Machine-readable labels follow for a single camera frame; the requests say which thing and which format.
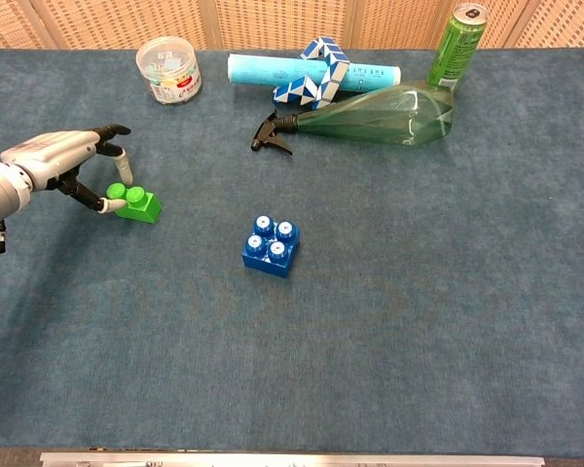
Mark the green drink can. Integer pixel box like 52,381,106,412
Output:
425,2,489,93

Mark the clear plastic jar of clips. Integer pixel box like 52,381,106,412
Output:
135,36,203,106

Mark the woven rattan folding screen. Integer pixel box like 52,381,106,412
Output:
0,0,584,51

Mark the green toy brick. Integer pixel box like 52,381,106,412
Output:
105,182,164,225

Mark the blue felt table cloth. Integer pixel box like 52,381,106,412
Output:
0,47,584,453

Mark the blue white snake puzzle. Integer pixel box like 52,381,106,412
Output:
272,36,351,111

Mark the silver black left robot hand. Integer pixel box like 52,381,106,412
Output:
0,124,134,215

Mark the light blue paper roll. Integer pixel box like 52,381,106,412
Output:
226,53,402,93

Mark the green spray bottle black trigger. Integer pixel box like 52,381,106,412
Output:
250,79,456,157

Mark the aluminium profile rail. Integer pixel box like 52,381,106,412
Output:
39,450,546,467

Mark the blue toy brick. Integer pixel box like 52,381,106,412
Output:
241,214,302,279

